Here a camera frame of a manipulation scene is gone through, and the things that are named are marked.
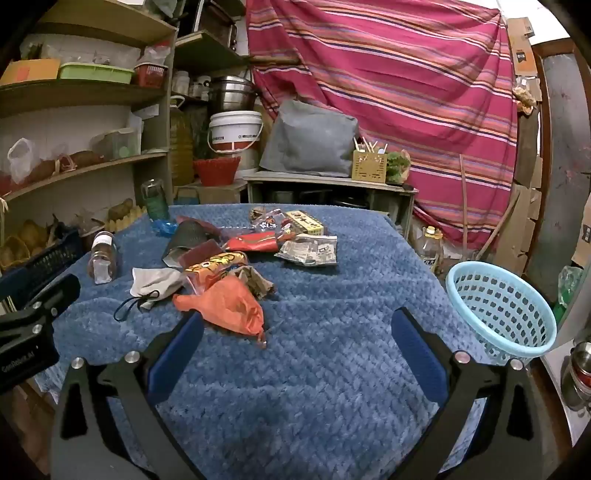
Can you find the yellow cardboard box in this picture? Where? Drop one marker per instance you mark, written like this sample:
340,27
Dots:
30,71

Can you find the dark blue plastic crate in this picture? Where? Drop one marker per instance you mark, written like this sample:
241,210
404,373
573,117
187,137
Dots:
41,267

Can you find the light blue plastic basket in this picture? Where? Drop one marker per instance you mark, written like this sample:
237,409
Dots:
521,350

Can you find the brown sweet potato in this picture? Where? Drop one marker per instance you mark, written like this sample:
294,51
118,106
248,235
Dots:
83,159

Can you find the grey cushion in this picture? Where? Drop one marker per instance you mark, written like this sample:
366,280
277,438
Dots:
309,138

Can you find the wooden shelf unit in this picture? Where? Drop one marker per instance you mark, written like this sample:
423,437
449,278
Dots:
83,94

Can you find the clear printed packet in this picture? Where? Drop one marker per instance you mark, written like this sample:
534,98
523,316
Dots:
307,251

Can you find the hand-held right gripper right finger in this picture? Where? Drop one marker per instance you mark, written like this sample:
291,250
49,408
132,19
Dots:
418,350

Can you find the blue plastic wrap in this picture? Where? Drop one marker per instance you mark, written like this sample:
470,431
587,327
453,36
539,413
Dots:
165,227

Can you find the green leafy vegetables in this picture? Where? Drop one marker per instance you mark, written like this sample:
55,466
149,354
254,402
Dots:
398,164

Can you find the white plastic bucket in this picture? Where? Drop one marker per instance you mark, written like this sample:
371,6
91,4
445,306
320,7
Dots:
235,129

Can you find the clear plastic container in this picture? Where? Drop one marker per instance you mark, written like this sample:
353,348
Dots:
117,144

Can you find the maroon card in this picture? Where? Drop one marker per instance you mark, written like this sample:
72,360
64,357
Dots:
203,251

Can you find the low wooden table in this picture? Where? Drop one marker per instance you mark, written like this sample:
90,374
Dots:
323,179

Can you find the brown glass jar white label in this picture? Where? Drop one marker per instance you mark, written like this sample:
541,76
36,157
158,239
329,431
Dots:
104,258

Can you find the white plastic bag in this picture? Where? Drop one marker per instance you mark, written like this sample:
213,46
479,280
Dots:
21,159

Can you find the green plastic tray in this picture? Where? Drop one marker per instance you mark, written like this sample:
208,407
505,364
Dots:
94,74

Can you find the orange plastic bag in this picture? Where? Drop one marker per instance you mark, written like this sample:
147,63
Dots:
231,309

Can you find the green plastic bag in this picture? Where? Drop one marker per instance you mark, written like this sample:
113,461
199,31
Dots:
568,286

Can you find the cardboard wall panels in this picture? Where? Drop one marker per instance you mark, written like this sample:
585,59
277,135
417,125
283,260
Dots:
521,217

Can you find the crumpled brown wrapper ball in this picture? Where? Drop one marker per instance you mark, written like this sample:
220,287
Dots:
256,213

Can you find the stacked steel pots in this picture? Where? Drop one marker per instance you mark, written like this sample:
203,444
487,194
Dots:
233,94

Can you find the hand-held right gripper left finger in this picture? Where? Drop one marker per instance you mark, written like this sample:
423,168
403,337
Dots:
178,355

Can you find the yellow patterned small box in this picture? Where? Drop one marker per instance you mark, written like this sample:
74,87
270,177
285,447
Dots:
302,221

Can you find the black ribbed paper cup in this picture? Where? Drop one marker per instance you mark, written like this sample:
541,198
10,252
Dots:
189,235

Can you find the white jars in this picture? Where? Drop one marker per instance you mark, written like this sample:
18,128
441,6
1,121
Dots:
189,85

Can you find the red gold-trimmed box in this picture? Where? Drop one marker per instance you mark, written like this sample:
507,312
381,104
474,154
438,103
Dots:
251,241

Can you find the clear oil bottle yellow cap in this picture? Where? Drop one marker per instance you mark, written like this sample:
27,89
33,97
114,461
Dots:
431,254

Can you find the pink striped cloth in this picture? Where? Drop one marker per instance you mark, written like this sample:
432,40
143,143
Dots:
392,69

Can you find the brown paper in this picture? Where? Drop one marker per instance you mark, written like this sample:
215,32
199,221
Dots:
256,281

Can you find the orange snack packet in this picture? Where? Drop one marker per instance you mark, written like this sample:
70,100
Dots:
212,266

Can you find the small red plastic basket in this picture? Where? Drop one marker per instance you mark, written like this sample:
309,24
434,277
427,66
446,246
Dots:
150,74

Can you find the brown cardboard box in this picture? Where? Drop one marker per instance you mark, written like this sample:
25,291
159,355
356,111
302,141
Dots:
521,46

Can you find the green glass bottle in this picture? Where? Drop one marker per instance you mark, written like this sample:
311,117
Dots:
156,201

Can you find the steel vessel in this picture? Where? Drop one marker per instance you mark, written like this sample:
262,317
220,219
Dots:
579,374

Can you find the bamboo utensil holder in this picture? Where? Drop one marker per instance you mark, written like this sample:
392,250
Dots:
369,166

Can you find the red woven basket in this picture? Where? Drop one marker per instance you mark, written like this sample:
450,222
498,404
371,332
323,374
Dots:
217,170

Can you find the yellow egg tray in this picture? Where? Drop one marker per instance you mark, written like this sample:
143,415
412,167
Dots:
127,222

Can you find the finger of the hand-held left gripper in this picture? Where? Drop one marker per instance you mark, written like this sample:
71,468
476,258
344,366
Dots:
55,295

